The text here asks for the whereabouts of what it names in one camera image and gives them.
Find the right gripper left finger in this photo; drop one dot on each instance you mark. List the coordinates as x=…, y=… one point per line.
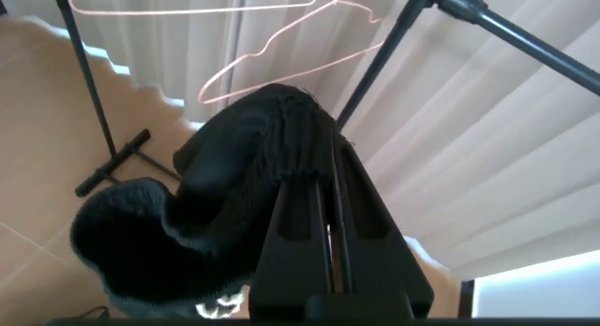
x=276, y=279

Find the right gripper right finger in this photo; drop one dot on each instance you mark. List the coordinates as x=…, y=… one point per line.
x=389, y=270

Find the black shorts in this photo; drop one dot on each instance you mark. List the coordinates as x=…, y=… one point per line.
x=211, y=176

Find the pink clothes hanger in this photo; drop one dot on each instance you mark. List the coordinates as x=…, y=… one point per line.
x=140, y=12
x=281, y=78

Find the black clothes rack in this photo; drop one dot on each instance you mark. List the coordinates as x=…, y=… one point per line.
x=515, y=38

